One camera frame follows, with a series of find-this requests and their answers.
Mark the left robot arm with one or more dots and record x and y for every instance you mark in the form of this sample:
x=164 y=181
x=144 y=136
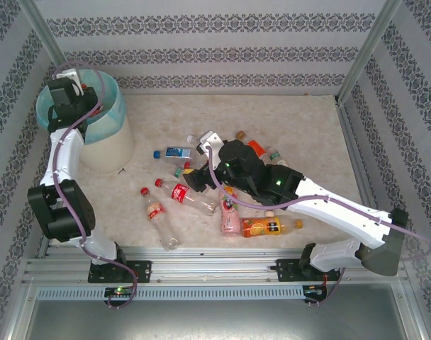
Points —
x=65 y=156

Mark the red-capped bottle peach label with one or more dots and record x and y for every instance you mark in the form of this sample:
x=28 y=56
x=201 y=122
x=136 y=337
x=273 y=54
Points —
x=155 y=212

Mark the pink drink bottle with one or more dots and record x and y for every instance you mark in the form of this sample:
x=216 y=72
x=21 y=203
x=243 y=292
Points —
x=229 y=216

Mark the small black clip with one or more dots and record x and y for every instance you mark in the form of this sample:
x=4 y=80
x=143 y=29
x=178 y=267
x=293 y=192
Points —
x=122 y=171

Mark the light blue bin liner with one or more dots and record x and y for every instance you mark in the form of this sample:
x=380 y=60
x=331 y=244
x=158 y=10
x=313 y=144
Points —
x=113 y=106

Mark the orange juice bottle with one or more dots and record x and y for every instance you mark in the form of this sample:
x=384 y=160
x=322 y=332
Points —
x=261 y=226

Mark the red-capped clear plastic bottle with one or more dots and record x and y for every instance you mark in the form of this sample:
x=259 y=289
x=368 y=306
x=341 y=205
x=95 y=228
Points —
x=187 y=165

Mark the red-label cola bottle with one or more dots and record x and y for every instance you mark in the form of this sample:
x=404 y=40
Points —
x=180 y=193

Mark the white-capped bottle leaf label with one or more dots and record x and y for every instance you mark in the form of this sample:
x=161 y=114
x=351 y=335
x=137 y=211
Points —
x=277 y=157

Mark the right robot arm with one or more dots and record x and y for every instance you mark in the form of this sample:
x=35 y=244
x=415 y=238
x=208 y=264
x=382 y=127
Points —
x=343 y=216

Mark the grey metal shelf panel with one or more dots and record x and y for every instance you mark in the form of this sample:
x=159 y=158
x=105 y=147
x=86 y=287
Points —
x=215 y=318

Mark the aluminium frame post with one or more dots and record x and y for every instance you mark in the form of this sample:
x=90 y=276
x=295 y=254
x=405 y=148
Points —
x=42 y=28
x=368 y=49

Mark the aluminium side rail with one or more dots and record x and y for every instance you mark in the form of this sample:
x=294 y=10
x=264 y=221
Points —
x=353 y=141

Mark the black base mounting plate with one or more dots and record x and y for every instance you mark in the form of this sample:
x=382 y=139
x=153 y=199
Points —
x=141 y=271
x=286 y=269

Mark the blue-capped water bottle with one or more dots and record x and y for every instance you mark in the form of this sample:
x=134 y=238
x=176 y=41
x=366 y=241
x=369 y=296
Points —
x=176 y=152

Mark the small circuit board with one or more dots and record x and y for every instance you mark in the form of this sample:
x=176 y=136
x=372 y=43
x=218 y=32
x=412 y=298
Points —
x=313 y=290
x=120 y=291

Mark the white-capped clear bottle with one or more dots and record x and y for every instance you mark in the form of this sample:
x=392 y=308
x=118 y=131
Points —
x=190 y=139

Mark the green-label tea bottle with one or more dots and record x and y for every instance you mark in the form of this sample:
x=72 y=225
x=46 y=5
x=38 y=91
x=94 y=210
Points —
x=180 y=173

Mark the cream round bin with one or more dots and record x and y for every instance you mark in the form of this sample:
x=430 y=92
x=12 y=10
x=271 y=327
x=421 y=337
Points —
x=111 y=148

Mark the aluminium mounting rail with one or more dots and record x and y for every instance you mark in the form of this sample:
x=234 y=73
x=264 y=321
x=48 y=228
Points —
x=208 y=265

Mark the orange NFC label bottle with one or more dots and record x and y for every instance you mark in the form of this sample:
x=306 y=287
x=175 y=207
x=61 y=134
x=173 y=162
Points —
x=256 y=147

